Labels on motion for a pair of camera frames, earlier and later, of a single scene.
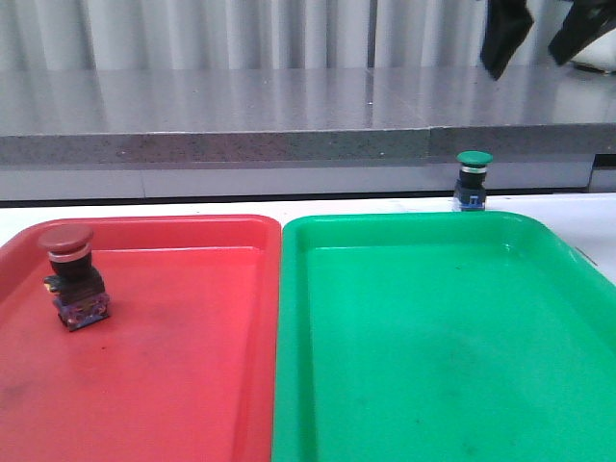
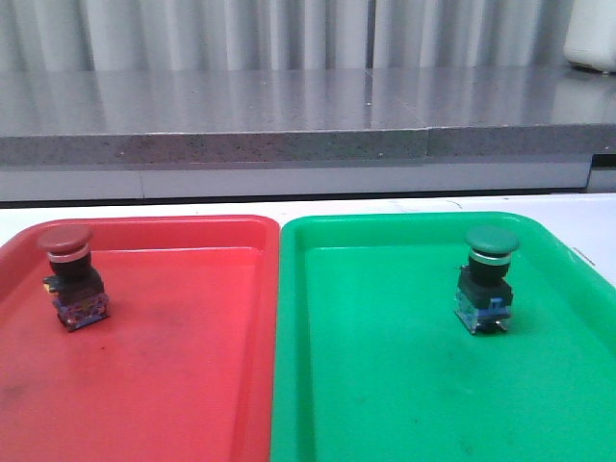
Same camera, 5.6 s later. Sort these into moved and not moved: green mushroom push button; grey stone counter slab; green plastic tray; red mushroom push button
Moved: green mushroom push button
Not moved: red mushroom push button; grey stone counter slab; green plastic tray
